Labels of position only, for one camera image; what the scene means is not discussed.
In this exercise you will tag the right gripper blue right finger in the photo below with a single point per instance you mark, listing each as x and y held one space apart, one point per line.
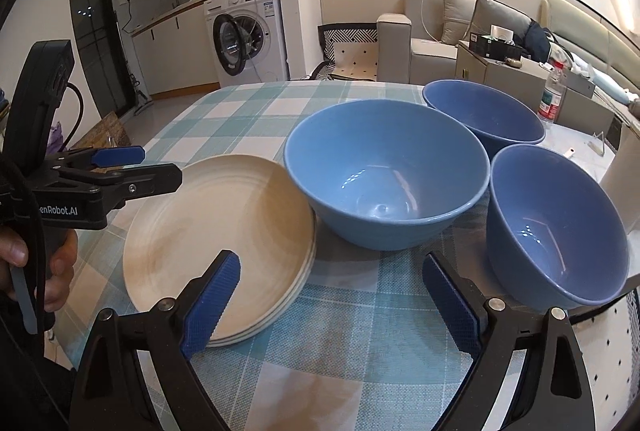
459 302

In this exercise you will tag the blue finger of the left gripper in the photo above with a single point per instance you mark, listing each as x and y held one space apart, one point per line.
117 186
118 156

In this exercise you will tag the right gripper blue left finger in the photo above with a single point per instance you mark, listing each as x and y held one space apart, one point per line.
204 299

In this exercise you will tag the large beige plate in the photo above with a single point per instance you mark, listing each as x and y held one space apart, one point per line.
242 203

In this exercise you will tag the large blue bowl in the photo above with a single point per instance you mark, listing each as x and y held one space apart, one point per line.
384 174

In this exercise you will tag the kitchen counter cabinets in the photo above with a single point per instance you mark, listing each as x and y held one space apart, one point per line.
174 53

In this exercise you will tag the person's left hand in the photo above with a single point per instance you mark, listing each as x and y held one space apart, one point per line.
14 252

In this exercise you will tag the near right blue bowl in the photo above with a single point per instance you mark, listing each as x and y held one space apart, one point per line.
529 234

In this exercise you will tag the white washing machine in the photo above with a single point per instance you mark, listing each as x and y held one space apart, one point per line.
247 40

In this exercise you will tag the far blue bowl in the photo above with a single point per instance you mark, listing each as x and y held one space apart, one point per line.
497 119

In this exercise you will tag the plastic water bottle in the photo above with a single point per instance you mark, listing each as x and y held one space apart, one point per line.
553 95

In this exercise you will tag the black box on cabinet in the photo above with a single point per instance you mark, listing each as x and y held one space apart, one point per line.
493 48

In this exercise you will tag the grey sofa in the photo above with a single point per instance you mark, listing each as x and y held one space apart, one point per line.
410 50

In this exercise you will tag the grey cushion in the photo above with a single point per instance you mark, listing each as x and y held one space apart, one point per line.
493 12
456 19

